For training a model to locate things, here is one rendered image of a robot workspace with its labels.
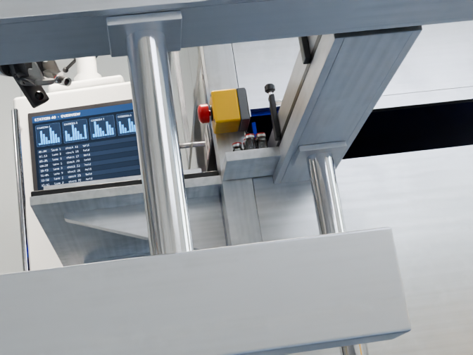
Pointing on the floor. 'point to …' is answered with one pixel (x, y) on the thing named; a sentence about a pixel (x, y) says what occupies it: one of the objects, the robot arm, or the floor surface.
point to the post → (246, 202)
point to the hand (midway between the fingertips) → (56, 80)
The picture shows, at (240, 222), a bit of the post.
